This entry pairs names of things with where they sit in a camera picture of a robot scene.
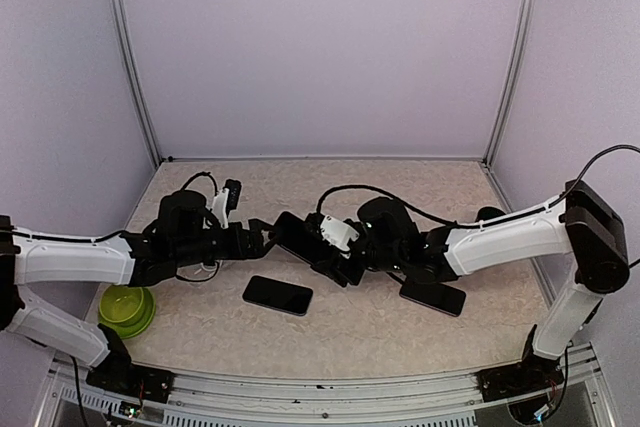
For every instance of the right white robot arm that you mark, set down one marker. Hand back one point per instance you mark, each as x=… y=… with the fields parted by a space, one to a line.
x=389 y=234

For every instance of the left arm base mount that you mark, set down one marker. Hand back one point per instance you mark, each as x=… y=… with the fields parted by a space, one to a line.
x=144 y=383

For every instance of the green plastic bowl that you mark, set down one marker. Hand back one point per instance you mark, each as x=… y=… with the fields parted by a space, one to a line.
x=126 y=310

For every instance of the black phone centre table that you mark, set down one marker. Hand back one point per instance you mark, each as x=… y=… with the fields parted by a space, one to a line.
x=278 y=295

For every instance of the clear magsafe phone case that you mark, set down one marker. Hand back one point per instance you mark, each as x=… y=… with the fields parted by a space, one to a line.
x=204 y=273

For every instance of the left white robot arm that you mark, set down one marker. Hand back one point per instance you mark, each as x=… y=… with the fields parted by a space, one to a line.
x=187 y=231

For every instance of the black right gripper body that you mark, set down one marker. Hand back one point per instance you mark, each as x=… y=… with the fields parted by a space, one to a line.
x=338 y=270

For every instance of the aluminium frame post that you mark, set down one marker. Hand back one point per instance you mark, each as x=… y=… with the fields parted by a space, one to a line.
x=142 y=113
x=516 y=58

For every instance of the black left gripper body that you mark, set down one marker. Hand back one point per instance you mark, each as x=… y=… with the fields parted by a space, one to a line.
x=233 y=250

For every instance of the dark red phone right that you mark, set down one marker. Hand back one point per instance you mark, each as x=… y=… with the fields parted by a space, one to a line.
x=439 y=297

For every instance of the left aluminium frame post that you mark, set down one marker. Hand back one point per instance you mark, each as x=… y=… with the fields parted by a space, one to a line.
x=142 y=113

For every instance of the right aluminium frame post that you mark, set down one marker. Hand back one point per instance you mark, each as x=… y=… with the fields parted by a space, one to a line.
x=516 y=58

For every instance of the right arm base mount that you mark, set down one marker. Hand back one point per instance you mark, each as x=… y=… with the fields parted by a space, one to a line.
x=517 y=379

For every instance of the aluminium front rail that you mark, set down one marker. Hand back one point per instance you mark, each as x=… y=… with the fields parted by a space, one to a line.
x=199 y=399

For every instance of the dark green mug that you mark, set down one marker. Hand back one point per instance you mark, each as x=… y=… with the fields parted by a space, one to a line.
x=487 y=213

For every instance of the black smartphone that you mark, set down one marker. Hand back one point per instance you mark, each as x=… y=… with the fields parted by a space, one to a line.
x=293 y=236

